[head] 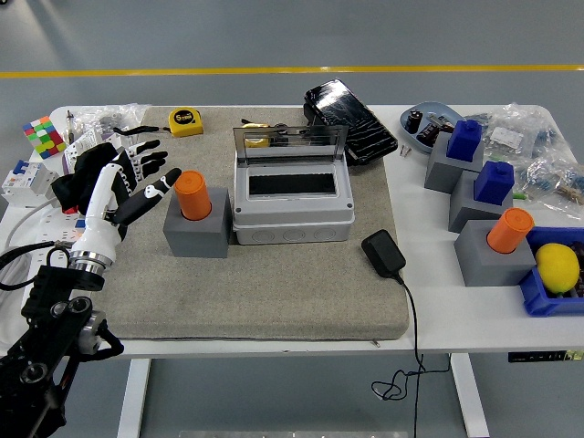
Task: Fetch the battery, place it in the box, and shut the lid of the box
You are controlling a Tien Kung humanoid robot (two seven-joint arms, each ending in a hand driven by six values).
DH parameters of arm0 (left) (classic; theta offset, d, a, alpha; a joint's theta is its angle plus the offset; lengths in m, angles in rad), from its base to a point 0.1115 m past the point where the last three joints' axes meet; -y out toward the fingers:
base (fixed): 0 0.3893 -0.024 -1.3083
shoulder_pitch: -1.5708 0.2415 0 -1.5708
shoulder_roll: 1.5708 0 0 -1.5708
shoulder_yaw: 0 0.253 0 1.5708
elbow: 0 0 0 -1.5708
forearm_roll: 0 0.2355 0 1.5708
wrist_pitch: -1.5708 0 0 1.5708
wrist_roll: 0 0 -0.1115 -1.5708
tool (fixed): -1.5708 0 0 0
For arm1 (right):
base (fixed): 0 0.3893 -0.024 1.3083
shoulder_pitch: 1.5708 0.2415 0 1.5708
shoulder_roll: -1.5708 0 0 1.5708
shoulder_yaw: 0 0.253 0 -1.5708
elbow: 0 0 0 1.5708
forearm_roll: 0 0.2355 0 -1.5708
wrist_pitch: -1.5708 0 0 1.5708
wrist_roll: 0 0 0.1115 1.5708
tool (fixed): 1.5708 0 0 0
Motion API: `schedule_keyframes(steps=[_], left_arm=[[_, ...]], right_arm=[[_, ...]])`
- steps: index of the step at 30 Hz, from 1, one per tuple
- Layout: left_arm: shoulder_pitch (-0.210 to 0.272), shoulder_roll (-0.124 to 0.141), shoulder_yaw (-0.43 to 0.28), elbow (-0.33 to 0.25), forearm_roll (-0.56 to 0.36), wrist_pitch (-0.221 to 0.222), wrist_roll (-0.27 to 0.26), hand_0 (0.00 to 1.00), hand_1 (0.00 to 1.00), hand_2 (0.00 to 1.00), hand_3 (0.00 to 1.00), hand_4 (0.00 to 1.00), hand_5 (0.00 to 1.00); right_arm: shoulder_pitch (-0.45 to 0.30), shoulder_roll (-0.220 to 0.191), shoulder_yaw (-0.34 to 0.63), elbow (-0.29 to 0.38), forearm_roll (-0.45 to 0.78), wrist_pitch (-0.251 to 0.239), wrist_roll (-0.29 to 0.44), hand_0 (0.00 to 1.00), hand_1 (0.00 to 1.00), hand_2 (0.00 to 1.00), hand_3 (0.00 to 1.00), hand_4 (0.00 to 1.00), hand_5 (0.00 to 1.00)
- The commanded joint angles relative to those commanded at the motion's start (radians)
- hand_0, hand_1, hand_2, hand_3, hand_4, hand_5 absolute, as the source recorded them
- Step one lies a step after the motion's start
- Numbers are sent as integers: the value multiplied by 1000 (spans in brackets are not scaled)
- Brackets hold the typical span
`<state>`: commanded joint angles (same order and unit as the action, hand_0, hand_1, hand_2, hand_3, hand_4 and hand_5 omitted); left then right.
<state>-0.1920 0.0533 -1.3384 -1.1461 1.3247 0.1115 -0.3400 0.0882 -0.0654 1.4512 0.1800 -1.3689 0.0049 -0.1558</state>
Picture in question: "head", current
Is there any white and black robot left hand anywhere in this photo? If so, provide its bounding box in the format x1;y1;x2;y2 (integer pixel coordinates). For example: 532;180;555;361
70;139;183;266

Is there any orange cylinder battery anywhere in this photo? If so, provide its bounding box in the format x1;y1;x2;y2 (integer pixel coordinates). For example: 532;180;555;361
172;170;214;224
485;207;536;256

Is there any grey junction box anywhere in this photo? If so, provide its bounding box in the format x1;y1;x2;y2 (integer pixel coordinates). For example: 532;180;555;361
231;123;357;246

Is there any black cloth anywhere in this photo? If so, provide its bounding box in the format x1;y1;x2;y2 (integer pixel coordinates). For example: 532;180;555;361
50;141;127;215

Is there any white power strip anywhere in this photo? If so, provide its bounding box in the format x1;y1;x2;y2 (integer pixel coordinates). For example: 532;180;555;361
6;204;89;293

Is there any white and purple carton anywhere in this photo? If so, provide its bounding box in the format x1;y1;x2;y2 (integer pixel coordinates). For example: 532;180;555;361
61;127;136;175

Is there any white circuit breaker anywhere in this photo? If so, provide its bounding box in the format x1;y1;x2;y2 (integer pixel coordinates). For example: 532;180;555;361
1;159;60;209

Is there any clear bag of grey parts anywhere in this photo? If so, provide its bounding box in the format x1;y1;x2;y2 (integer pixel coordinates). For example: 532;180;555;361
68;103;151;138

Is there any grey block with round hole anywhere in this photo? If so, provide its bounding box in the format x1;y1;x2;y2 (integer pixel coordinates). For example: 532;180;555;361
162;186;233;260

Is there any square yellow tape measure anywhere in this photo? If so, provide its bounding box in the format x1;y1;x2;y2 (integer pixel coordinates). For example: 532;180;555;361
112;107;205;139

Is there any round yellow tape measure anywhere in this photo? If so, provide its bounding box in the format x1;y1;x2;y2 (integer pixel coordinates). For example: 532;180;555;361
240;119;274;150

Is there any grey-brown fabric mat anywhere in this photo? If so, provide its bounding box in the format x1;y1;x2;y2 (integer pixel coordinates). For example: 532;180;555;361
93;105;411;342

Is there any white table leg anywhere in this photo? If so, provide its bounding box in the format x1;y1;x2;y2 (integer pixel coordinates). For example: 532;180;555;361
117;359;151;438
450;354;490;438

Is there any glossy black cracked tray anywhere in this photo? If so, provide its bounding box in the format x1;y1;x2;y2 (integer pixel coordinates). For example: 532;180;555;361
303;78;400;166

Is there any black power adapter plug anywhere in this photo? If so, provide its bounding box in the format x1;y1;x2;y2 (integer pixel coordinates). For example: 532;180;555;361
360;229;407;280

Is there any dark maroon capacitor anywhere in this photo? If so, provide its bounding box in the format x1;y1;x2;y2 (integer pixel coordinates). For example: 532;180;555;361
417;122;442;147

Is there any grey holder block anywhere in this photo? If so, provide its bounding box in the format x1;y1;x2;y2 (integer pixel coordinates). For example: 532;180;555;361
448;170;519;234
423;131;485;193
454;219;537;287

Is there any blue-grey oval tray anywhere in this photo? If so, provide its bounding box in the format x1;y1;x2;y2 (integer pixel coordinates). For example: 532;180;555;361
400;100;462;154

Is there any small silver component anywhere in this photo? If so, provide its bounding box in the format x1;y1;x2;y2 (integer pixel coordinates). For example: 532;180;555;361
428;113;455;133

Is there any blue block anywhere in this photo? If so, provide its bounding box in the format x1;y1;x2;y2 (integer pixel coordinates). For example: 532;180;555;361
473;160;516;205
445;119;484;162

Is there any clear bag of components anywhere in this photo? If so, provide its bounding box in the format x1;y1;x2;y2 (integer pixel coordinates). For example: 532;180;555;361
519;152;584;220
464;103;561;162

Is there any blue plastic bin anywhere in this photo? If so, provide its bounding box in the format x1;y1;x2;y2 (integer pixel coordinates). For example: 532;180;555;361
518;226;584;318

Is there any yellow lemon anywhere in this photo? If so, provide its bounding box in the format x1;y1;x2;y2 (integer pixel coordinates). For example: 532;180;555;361
534;243;580;295

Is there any black table control panel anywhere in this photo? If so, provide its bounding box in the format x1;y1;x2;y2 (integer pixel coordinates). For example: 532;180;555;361
508;349;584;364

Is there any wooden clothespin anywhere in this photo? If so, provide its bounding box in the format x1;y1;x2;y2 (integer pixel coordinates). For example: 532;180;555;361
554;183;584;205

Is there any white power cable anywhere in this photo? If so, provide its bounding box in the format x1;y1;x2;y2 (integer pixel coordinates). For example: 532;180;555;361
0;198;56;343

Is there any black adapter cord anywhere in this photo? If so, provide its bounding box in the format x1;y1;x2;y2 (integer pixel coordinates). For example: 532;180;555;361
370;268;451;438

